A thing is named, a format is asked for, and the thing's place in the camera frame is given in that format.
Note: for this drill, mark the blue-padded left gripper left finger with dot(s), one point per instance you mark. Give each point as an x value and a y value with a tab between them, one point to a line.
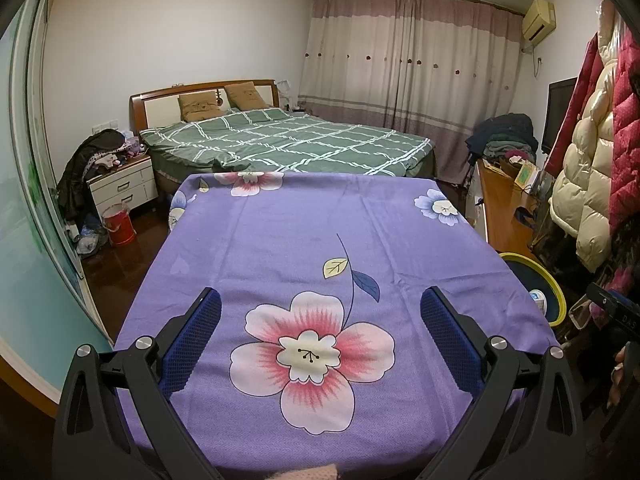
92	439

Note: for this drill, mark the red quilted jacket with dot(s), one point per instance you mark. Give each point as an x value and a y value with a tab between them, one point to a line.
624	198

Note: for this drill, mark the right brown pillow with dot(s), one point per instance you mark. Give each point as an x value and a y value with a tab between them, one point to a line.
244	96

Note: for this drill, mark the wall air conditioner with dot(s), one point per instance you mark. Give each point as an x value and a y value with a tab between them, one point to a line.
539	21

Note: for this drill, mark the black clothes on cabinet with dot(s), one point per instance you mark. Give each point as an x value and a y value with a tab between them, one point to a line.
71	190

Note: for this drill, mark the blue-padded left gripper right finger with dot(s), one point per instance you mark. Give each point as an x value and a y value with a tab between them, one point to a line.
524	419

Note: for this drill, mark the pile of dark clothes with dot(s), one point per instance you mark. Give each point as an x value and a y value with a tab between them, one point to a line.
495	136

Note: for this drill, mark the purple floral table cloth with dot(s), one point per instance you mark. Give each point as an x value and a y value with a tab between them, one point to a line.
320	356

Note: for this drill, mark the wooden desk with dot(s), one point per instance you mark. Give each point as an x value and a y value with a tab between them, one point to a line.
501	197

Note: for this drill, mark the white bedside cabinet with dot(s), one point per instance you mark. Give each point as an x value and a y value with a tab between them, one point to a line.
133	185

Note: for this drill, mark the brown pillow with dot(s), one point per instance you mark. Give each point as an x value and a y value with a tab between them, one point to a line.
195	107
244	96

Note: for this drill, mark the cream puffer jacket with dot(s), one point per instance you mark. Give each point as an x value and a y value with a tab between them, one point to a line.
581	193

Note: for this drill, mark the left brown pillow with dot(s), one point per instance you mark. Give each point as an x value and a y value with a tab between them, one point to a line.
195	107

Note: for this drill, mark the painted wardrobe sliding door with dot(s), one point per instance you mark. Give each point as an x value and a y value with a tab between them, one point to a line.
46	307

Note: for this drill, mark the pink striped curtain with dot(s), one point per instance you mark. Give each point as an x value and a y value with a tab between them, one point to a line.
433	68

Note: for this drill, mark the wooden bed green quilt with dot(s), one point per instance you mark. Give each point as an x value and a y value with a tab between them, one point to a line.
272	139

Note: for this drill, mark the red bucket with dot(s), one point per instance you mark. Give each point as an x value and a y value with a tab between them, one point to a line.
116	220

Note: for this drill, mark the person's right hand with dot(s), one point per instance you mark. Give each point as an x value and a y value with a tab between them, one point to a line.
618	378

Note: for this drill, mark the black television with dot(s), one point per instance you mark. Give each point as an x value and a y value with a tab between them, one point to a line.
559	94

